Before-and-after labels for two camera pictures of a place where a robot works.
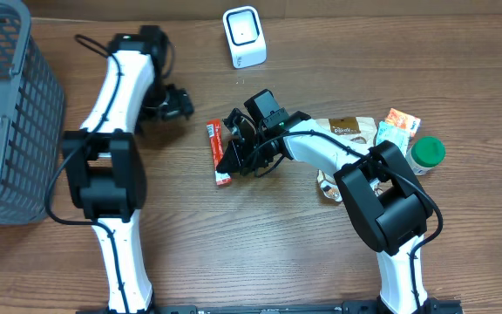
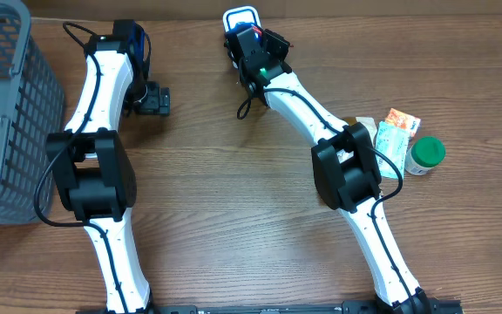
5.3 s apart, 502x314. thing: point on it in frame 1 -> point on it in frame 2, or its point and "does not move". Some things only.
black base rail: (410, 307) does not move
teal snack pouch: (400, 135) does not move
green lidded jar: (425, 153) does not move
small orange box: (403, 120) does not move
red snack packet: (213, 128) -> (257, 30)
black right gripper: (242, 142) -> (278, 42)
